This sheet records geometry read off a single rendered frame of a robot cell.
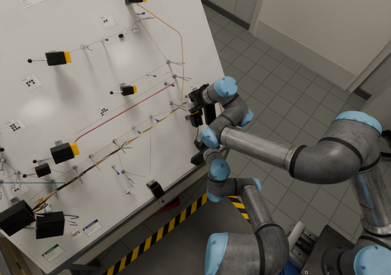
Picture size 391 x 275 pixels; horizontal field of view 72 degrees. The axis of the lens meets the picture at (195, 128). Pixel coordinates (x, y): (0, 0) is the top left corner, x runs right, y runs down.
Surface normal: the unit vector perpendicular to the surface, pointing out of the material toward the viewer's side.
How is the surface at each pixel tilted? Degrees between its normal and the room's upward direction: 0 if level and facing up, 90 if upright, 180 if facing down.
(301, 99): 0
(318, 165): 43
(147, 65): 52
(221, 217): 0
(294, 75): 0
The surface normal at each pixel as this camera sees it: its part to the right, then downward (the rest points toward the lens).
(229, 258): 0.06, -0.33
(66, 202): 0.52, 0.26
